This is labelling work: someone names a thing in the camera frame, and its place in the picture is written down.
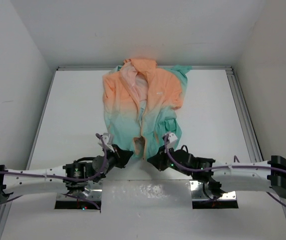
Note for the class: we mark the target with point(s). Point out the aluminium frame rail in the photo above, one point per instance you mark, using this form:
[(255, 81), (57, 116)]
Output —
[(214, 118)]

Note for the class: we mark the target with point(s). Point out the orange and teal jacket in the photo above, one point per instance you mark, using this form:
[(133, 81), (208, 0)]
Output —
[(140, 102)]

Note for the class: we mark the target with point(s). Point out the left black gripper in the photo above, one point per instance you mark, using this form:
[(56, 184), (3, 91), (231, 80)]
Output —
[(121, 156)]

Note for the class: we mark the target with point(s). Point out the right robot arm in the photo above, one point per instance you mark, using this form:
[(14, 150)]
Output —
[(265, 176)]

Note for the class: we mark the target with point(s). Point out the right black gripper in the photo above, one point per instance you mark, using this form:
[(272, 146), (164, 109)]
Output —
[(158, 160)]

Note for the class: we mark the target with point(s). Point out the metal base plate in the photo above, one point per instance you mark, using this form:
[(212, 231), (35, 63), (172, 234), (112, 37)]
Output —
[(153, 189)]

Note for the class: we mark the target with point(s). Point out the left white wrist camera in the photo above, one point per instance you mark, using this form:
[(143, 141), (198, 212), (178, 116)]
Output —
[(106, 141)]

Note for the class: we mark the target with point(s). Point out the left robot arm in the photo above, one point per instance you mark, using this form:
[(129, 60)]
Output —
[(73, 179)]

